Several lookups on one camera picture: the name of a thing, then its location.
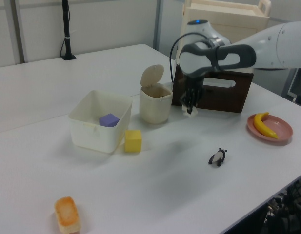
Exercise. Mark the white paper ball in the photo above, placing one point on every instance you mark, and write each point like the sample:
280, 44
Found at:
193, 112

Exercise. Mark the dark brown wooden box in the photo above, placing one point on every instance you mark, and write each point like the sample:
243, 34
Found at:
223, 100

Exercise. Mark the cream small trash can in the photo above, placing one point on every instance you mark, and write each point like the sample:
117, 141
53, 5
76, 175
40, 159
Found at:
154, 109

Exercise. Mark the dark equipment under table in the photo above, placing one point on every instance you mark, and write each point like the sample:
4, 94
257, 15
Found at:
289, 207

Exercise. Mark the yellow cube block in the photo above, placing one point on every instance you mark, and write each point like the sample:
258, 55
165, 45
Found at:
133, 141

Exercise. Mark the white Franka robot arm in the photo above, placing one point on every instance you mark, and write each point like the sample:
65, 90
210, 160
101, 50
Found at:
274, 48

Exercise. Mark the yellow banana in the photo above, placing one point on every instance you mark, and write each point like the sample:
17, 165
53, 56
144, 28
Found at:
261, 125

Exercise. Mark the black and white panda toy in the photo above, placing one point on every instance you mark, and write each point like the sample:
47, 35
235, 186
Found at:
218, 157

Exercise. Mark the cream trash can lid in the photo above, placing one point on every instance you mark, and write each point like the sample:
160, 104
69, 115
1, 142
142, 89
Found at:
152, 75

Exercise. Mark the toasted bread loaf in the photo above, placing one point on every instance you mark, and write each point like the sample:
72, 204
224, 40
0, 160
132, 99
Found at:
67, 214

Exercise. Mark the cream plastic storage bin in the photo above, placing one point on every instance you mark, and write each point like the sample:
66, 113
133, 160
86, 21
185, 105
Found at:
91, 136

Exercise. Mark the black pole stand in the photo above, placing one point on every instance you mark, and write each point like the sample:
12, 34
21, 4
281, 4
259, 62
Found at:
66, 31

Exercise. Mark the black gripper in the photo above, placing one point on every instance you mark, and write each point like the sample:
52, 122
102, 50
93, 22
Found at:
193, 90

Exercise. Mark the purple cube block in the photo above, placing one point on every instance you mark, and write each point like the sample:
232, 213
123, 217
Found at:
108, 120

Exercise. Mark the pink round plate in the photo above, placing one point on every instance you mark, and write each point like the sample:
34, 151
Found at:
282, 126

